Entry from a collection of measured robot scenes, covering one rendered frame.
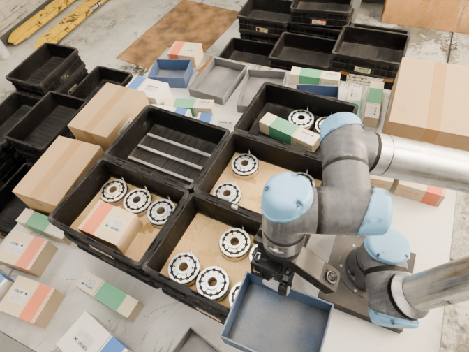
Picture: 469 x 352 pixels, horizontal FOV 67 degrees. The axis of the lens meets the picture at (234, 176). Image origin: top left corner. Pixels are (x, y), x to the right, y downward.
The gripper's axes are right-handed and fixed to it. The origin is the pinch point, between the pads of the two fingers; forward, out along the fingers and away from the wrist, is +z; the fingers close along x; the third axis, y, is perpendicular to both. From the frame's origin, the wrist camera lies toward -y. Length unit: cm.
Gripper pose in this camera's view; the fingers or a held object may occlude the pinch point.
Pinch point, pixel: (288, 289)
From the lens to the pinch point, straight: 82.9
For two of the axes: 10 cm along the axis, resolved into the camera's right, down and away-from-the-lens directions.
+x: -4.3, 7.0, -5.6
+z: 0.6, 6.5, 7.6
